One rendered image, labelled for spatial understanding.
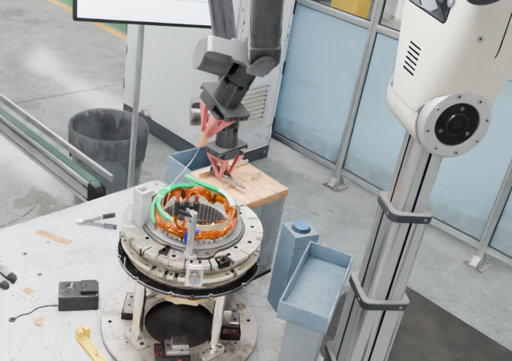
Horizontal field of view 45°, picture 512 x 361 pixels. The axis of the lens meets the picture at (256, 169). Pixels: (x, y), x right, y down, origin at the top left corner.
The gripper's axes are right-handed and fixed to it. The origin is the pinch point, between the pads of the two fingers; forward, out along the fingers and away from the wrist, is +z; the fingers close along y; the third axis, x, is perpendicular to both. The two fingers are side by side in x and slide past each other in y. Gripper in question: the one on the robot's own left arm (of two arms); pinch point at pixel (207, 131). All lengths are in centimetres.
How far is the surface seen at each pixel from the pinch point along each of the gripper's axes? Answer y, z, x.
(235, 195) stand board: -0.2, 25.8, 23.8
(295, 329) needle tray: 38.2, 25.3, 13.9
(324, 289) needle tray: 35.2, 17.0, 20.4
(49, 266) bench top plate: -16, 67, -9
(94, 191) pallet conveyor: -48, 79, 24
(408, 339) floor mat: 39, 108, 152
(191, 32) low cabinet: -172, 102, 158
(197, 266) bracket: 20.4, 18.2, -6.3
